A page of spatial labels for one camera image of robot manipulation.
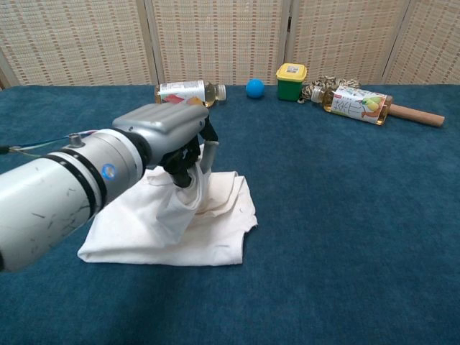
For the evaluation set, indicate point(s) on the green container with yellow lid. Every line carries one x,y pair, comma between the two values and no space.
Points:
289,88

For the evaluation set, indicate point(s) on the woven folding screen panel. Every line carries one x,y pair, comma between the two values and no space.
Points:
219,39
431,43
345,36
72,39

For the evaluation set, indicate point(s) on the blue ball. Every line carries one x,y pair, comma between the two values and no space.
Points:
255,88

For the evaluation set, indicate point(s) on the tea bottle with orange label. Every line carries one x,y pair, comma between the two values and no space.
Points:
179,94

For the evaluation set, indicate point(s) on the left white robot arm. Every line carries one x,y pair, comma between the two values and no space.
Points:
54,201

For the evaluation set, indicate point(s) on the white T-shirt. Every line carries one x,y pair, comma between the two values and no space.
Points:
143,233

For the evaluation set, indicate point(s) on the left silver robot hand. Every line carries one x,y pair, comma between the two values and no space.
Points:
169,125

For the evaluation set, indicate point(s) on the tea bottle with green label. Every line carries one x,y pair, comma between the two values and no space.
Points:
352,106

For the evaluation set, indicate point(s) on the dark blue tablecloth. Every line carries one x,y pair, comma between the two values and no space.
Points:
323,251

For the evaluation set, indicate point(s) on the wooden rolling pin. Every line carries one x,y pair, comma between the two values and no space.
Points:
417,115

